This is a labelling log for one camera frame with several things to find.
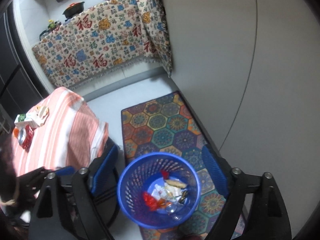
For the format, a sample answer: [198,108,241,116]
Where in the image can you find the colourful hexagon pattern mat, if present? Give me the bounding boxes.
[121,91,247,240]

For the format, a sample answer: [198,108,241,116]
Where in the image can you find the white cabinet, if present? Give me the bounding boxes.
[155,0,320,230]

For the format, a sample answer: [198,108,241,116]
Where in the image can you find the beige snack packet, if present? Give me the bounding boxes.
[165,179,188,188]

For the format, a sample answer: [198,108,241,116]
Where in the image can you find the white wrapper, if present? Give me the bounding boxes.
[151,184,183,202]

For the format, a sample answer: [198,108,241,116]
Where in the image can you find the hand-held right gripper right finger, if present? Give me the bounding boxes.
[201,144,293,240]

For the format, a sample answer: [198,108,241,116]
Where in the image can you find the crushed red can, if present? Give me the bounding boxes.
[17,125,34,152]

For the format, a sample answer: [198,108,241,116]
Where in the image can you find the blue plastic basket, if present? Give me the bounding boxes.
[117,152,202,229]

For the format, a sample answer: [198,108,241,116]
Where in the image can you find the red plastic bag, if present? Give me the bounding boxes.
[142,191,157,210]

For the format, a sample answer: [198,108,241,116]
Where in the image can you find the floral paper box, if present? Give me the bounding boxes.
[36,106,50,124]

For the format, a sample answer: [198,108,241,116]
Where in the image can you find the white carton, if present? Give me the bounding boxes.
[14,113,42,128]

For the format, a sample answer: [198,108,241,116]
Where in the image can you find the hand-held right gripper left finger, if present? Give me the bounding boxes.
[29,144,120,240]

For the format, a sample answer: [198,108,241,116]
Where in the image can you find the dark cabinet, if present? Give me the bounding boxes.
[0,5,54,135]

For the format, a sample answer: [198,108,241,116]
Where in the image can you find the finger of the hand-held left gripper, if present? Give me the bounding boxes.
[19,166,76,201]

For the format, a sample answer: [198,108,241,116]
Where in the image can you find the black clay pot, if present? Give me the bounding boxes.
[62,1,85,18]

